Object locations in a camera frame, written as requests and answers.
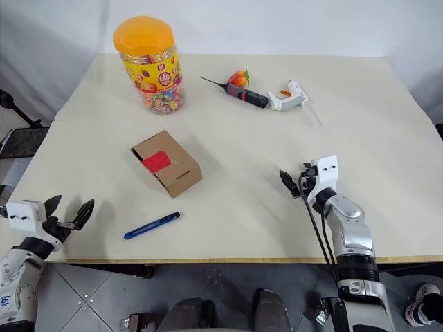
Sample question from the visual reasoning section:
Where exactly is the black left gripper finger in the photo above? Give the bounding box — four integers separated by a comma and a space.
43, 194, 64, 219
70, 198, 96, 231

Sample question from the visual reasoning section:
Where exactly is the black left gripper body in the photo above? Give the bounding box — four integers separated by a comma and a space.
42, 214, 76, 243

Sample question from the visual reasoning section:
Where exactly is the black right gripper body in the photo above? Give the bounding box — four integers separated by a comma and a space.
297, 167, 318, 196

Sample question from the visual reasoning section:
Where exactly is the blue pen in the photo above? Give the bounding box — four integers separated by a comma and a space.
123, 211, 181, 241

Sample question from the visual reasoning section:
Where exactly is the brown cardboard box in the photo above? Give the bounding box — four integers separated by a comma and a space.
129, 129, 204, 199

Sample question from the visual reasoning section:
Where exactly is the clear glue stick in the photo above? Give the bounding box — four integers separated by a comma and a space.
304, 102, 324, 128

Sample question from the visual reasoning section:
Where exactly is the red tape patch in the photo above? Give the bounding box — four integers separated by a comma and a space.
141, 149, 172, 173

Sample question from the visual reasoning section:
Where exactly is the black red electric screwdriver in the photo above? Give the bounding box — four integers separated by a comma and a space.
199, 76, 270, 109

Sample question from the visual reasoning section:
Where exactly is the black tripod stand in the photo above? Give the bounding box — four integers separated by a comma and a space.
0, 89, 43, 129

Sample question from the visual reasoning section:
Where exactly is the toy peach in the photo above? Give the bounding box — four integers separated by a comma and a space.
226, 68, 251, 88

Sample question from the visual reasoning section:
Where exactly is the dark rounded shape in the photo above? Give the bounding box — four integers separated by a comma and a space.
165, 296, 206, 332
253, 288, 299, 332

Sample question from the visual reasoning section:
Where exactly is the candy jar with orange lid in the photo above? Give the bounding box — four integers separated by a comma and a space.
112, 16, 187, 116

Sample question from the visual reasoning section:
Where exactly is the white sneaker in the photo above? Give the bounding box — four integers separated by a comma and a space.
404, 283, 443, 328

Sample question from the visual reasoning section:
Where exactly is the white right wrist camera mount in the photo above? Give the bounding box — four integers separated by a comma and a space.
305, 155, 338, 205

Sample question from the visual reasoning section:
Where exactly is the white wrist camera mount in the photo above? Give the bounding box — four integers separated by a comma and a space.
5, 200, 50, 233
305, 155, 338, 205

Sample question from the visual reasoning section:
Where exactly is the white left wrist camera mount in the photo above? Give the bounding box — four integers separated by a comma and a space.
5, 200, 50, 233

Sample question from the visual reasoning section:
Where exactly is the black table frame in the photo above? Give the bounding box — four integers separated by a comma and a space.
47, 261, 443, 279

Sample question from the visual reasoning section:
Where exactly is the metal caster bracket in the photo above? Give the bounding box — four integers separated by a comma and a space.
315, 296, 347, 326
118, 312, 150, 332

